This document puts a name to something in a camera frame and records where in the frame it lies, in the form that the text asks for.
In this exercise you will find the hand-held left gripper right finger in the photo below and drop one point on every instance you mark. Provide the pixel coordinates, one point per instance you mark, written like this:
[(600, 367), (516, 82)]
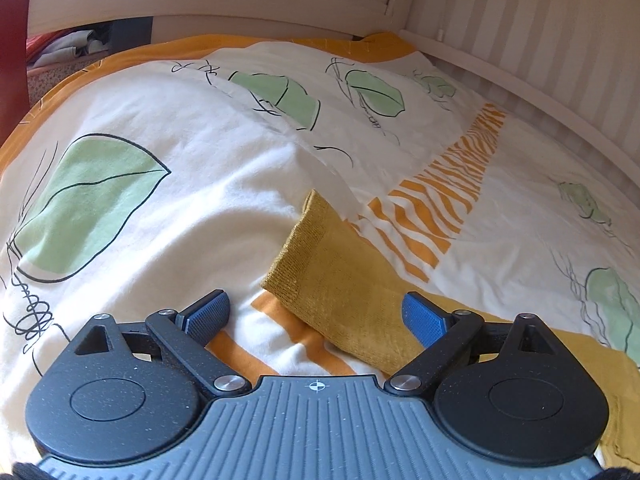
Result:
[(424, 317)]

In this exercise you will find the leaf printed white duvet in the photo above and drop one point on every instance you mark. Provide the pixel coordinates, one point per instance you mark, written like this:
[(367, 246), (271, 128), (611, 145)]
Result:
[(200, 185)]

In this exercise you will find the white wooden bed frame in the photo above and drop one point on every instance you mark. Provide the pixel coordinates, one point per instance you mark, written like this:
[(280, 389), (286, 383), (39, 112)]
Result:
[(550, 20)]

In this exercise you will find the pile of crumpled clothes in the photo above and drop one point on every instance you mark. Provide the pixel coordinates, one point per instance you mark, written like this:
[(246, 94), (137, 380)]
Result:
[(60, 47)]

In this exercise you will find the dark red panel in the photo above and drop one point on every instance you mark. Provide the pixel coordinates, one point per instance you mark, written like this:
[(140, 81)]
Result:
[(12, 35)]

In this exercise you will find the mustard yellow knit sweater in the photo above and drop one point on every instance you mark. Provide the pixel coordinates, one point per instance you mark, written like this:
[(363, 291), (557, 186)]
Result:
[(340, 280)]

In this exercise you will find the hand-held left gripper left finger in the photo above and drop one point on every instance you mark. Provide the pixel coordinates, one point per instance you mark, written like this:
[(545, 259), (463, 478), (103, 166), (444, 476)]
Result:
[(207, 312)]

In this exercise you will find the grey striped mattress sheet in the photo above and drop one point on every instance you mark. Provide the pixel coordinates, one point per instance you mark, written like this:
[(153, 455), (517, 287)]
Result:
[(550, 127)]

